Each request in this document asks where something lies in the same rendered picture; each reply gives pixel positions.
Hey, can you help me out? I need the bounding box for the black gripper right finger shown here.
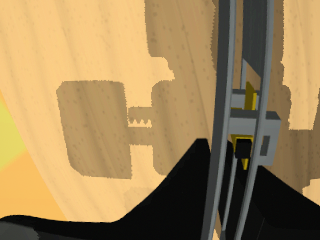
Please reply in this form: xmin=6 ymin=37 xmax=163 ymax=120
xmin=219 ymin=140 xmax=320 ymax=240

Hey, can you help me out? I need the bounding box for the light wooden board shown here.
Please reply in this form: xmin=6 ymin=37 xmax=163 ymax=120
xmin=0 ymin=0 xmax=320 ymax=223

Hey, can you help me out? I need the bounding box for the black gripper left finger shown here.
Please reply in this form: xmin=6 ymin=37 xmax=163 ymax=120
xmin=0 ymin=139 xmax=211 ymax=240

